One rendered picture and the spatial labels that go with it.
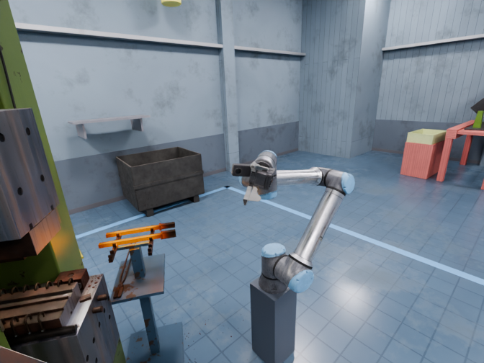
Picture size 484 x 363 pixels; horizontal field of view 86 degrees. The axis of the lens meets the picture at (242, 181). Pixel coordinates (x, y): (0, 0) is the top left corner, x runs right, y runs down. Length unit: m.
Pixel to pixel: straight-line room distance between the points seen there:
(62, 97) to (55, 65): 0.44
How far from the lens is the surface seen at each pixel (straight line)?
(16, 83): 1.57
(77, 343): 1.38
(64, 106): 4.85
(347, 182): 1.57
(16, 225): 1.11
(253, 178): 0.96
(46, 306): 1.43
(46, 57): 4.88
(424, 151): 6.24
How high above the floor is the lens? 1.79
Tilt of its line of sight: 19 degrees down
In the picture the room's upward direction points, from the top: 2 degrees counter-clockwise
